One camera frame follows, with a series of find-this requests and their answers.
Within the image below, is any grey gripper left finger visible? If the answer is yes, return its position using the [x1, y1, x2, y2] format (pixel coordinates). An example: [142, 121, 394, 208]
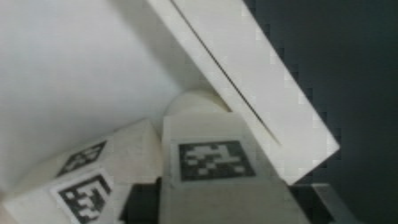
[119, 178, 162, 224]

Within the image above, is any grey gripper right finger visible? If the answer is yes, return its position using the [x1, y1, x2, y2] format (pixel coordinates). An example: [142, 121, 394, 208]
[291, 183, 364, 224]

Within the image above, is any white table leg with tag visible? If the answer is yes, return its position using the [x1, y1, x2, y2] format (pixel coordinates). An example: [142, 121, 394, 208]
[160, 90, 311, 224]

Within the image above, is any white square table top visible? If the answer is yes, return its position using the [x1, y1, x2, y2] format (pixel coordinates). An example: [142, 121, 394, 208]
[0, 0, 339, 194]

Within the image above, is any white leg inside tray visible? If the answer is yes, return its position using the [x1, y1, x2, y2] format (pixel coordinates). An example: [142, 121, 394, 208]
[2, 119, 162, 224]

